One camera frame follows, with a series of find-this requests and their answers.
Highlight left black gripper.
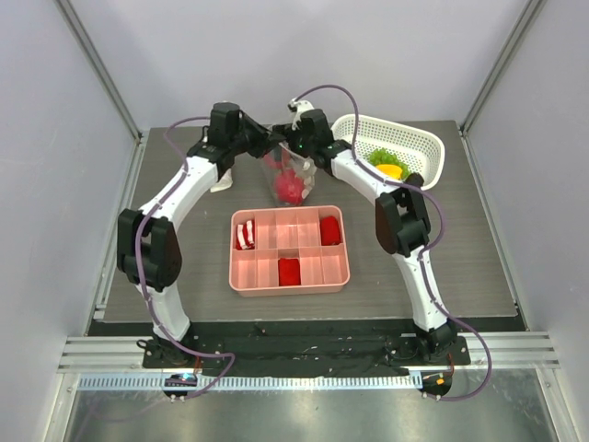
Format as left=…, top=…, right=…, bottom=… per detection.
left=229, top=113, right=284, bottom=159

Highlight clear zip top bag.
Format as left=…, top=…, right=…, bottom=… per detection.
left=260, top=142, right=317, bottom=206

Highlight red toy strawberry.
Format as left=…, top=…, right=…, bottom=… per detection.
left=273, top=169, right=306, bottom=205

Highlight green toy grapes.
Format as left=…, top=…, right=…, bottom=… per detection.
left=367, top=148, right=409, bottom=175

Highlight yellow toy pepper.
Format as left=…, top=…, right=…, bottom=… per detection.
left=376, top=164, right=403, bottom=180

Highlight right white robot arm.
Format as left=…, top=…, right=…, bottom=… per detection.
left=284, top=100, right=449, bottom=364

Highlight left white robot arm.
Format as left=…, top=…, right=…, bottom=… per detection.
left=117, top=102, right=285, bottom=367

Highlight dark brown toy food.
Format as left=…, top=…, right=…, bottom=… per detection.
left=405, top=173, right=424, bottom=188

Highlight white rolled cloth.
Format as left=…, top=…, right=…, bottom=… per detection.
left=210, top=169, right=234, bottom=193

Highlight red cloth roll upper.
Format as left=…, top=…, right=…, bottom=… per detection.
left=319, top=215, right=341, bottom=247

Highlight red cloth roll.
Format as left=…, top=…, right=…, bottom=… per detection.
left=319, top=215, right=341, bottom=247
left=278, top=258, right=301, bottom=286

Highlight red white striped sock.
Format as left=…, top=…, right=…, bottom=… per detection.
left=236, top=219, right=255, bottom=250

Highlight pink compartment tray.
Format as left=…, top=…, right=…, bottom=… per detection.
left=228, top=205, right=351, bottom=297

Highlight white perforated plastic basket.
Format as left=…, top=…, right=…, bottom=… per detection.
left=331, top=114, right=445, bottom=199

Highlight red cloth roll lower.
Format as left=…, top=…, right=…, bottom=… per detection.
left=278, top=258, right=301, bottom=286

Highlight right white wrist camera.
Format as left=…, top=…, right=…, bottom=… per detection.
left=287, top=99, right=314, bottom=131

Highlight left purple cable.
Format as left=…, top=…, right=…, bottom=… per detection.
left=137, top=115, right=237, bottom=400

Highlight purple cable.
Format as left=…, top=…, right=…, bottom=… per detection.
left=292, top=85, right=493, bottom=403
left=137, top=115, right=237, bottom=400

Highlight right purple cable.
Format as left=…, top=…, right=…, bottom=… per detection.
left=292, top=85, right=493, bottom=403

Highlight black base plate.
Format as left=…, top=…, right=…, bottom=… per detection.
left=136, top=320, right=471, bottom=378

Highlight white slotted cable duct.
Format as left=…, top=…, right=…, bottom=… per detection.
left=77, top=372, right=422, bottom=392

